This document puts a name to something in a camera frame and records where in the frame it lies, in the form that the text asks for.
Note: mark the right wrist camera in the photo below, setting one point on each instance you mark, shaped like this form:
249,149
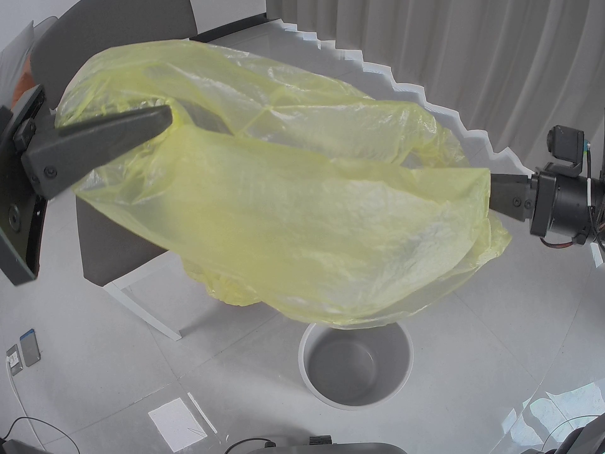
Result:
567,142

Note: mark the yellow plastic bag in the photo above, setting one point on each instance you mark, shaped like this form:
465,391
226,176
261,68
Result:
283,206

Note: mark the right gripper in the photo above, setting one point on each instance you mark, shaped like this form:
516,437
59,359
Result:
567,211

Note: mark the white curtain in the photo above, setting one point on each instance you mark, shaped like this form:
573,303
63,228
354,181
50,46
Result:
425,17

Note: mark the white trash bin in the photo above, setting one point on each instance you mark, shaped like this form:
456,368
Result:
354,371

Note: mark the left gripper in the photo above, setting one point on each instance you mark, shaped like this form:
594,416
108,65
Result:
14,234

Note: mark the grey and white chair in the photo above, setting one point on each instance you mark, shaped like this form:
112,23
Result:
118,12

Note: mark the orange pillow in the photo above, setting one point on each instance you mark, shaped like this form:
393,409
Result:
23,88

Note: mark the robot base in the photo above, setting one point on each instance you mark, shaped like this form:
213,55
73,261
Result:
331,449

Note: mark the white sofa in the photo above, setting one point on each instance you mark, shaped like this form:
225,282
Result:
12,59

